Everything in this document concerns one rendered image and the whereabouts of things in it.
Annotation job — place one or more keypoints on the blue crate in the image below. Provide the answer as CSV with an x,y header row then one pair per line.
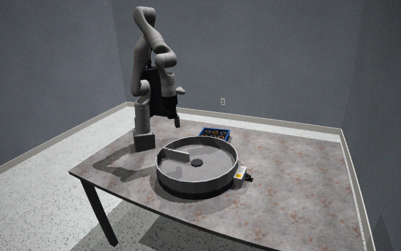
x,y
218,130

